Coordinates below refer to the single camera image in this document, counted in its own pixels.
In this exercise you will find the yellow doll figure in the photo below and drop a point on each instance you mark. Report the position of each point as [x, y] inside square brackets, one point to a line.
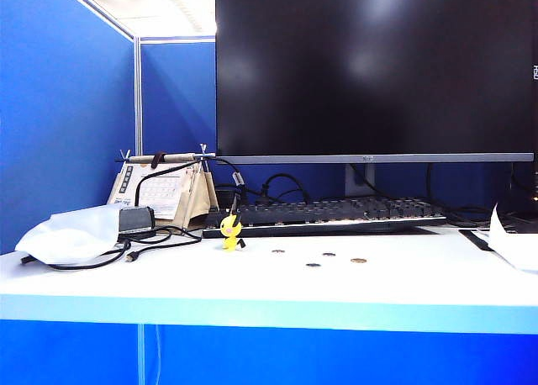
[230, 234]

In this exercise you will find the dark blue coin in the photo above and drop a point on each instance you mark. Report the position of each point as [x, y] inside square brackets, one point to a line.
[313, 265]

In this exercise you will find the golden coin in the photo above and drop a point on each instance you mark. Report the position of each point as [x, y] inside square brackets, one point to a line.
[357, 260]

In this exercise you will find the black keyboard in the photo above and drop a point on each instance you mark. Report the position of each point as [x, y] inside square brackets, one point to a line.
[336, 214]

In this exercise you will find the grey monitor stand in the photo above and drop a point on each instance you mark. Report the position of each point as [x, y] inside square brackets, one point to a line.
[361, 179]

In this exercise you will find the brown soldering iron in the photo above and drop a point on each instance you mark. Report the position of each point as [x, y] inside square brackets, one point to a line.
[172, 158]

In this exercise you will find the beige desk calendar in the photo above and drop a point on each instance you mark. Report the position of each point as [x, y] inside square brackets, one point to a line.
[159, 191]

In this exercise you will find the black adapter box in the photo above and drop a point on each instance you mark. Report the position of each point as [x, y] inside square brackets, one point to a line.
[135, 219]

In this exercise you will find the large black monitor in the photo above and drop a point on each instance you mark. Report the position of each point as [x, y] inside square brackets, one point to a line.
[370, 65]

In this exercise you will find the white plastic bag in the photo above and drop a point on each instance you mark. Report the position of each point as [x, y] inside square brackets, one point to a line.
[71, 233]

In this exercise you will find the white table leg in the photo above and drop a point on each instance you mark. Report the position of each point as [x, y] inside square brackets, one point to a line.
[140, 353]

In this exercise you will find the white paper sheet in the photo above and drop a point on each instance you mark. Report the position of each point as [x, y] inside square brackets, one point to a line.
[506, 242]

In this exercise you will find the aluminium partition post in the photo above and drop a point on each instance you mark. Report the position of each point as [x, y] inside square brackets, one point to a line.
[137, 99]

